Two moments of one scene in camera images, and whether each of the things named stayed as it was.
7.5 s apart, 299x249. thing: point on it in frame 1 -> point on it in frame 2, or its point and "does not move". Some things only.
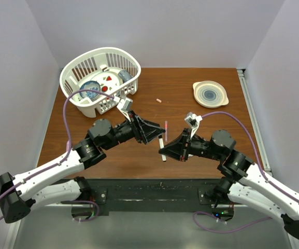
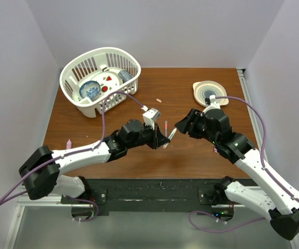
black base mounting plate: x=153 y=195 does not move
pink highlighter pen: x=166 y=130 does not move
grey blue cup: x=124 y=75 does not move
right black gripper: x=177 y=148 -> x=184 y=125
